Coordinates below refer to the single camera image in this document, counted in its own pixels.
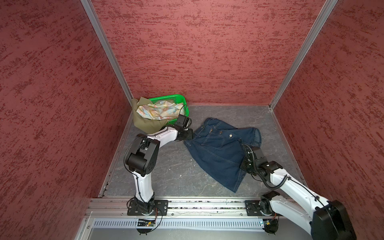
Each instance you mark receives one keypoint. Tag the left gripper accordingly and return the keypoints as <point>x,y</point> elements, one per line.
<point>190,134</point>

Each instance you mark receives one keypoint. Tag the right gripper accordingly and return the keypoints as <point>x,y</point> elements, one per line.
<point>242,165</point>

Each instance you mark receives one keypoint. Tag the blue denim skirt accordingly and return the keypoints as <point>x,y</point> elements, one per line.
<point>217,147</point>

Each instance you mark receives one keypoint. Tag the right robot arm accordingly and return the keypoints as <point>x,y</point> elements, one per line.
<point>321,218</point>

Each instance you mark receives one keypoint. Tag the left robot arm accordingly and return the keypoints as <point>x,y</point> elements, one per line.
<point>140,160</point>

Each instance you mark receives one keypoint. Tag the pastel patterned skirt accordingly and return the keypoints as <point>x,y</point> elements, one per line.
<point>162,110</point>

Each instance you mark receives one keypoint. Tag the olive green skirt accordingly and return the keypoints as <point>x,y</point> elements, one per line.
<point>146,125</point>

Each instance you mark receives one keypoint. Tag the green plastic basket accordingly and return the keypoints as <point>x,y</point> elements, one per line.
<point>177,99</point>

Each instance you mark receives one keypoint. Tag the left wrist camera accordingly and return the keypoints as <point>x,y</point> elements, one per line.
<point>182,122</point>

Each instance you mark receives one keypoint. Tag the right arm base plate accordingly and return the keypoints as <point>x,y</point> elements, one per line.
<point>258,208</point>

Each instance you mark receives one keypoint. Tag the white slotted cable duct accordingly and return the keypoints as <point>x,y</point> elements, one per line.
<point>253,225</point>

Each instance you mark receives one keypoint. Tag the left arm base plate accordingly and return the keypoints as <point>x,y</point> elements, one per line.
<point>160,207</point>

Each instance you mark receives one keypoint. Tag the aluminium front rail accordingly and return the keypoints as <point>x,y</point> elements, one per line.
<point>179,207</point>

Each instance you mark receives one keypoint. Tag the left aluminium corner post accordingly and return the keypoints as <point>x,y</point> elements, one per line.
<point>97,26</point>

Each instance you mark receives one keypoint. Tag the aluminium corner post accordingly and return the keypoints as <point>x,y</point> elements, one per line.
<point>317,26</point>
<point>97,26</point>

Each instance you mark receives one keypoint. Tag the right aluminium corner post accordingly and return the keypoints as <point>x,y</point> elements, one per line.
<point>317,26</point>

